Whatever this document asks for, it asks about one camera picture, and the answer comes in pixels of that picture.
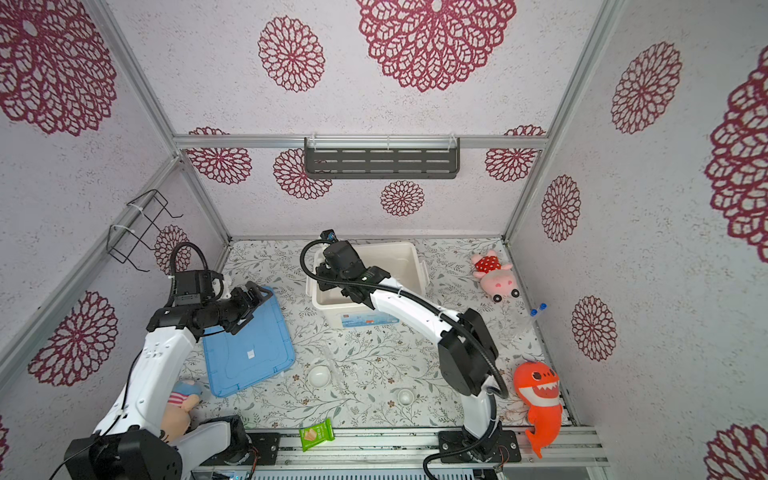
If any white plastic storage bin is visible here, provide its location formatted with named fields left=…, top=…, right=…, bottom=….
left=305, top=241, right=431, bottom=330

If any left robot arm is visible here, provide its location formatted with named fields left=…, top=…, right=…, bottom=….
left=60, top=242, right=273, bottom=479

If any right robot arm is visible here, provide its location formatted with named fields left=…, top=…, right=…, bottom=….
left=299, top=230, right=510, bottom=479

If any blue plastic bin lid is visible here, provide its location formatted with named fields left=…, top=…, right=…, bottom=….
left=202, top=296, right=296, bottom=398

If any cartoon boy plush doll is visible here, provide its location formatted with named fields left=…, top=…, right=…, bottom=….
left=161, top=380, right=203, bottom=443

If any white round dish large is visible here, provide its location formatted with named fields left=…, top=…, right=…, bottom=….
left=307, top=365, right=332, bottom=388

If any white round dish small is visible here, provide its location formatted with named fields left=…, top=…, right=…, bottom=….
left=397, top=389, right=415, bottom=406

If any pink pig plush toy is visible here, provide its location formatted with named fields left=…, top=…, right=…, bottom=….
left=471, top=250, right=521, bottom=303

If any green snack packet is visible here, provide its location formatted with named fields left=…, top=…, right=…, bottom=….
left=299, top=418, right=335, bottom=452

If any red shark plush toy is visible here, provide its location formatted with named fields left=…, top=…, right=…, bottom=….
left=513, top=362, right=563, bottom=459

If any black wire wall rack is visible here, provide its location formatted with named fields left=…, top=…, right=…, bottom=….
left=105, top=189, right=183, bottom=273

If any grey wall shelf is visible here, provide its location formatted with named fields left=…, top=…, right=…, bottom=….
left=303, top=137, right=461, bottom=180

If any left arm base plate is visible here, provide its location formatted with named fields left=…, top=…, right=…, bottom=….
left=203, top=432, right=282, bottom=467

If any aluminium front rail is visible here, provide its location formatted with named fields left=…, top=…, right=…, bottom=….
left=206, top=425, right=610, bottom=472

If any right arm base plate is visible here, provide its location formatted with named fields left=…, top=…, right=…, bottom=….
left=437, top=430, right=522, bottom=464

